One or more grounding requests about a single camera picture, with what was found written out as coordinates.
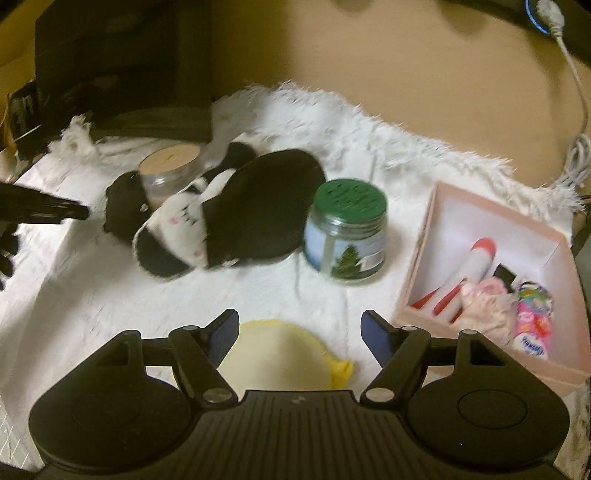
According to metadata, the red white rocket toy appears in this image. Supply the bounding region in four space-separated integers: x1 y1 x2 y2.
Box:
412 237 497 324

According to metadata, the yellow round sponge pad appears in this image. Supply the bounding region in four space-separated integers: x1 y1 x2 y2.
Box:
218 320 353 400

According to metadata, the pink flower hair clip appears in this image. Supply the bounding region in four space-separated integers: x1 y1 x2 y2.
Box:
451 264 517 346

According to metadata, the black white bunny plush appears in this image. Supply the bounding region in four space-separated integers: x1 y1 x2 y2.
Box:
103 134 264 279

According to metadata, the pink tissue packet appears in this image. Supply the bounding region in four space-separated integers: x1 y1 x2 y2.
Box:
510 281 554 360

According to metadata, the green lid glass jar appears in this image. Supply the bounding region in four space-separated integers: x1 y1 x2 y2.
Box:
303 178 388 282

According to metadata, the pink cardboard box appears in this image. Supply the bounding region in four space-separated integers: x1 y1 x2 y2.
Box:
393 182 590 396

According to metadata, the clear candle jar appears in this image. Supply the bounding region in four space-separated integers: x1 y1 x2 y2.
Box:
138 143 204 209

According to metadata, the white woven tablecloth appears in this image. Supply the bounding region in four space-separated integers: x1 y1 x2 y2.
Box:
0 80 591 471

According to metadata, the black monitor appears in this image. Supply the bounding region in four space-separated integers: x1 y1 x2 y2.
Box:
35 0 212 143

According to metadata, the white coiled cable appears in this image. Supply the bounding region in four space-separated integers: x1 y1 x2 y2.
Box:
535 0 591 190

